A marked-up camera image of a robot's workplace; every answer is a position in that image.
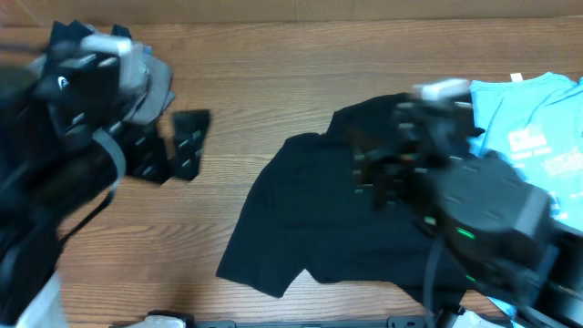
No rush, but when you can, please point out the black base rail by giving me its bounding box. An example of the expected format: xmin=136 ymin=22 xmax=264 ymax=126
xmin=194 ymin=315 xmax=426 ymax=328

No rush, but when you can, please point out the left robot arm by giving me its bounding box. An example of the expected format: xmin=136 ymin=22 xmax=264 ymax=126
xmin=1 ymin=22 xmax=211 ymax=327

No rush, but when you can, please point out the light blue t-shirt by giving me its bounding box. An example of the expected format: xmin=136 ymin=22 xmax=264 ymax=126
xmin=470 ymin=72 xmax=582 ymax=231

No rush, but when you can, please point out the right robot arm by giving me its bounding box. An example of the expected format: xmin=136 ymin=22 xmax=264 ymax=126
xmin=347 ymin=93 xmax=582 ymax=327

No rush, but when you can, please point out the black t-shirt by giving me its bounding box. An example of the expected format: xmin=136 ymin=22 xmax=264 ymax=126
xmin=216 ymin=94 xmax=432 ymax=301

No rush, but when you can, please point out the folded black Nike shirt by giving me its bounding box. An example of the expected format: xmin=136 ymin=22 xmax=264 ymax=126
xmin=42 ymin=21 xmax=134 ymax=91

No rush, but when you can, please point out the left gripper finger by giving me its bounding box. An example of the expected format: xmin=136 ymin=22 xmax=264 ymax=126
xmin=125 ymin=123 xmax=172 ymax=184
xmin=172 ymin=109 xmax=211 ymax=180

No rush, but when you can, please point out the folded grey garment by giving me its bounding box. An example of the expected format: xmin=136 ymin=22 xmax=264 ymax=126
xmin=29 ymin=43 xmax=174 ymax=126

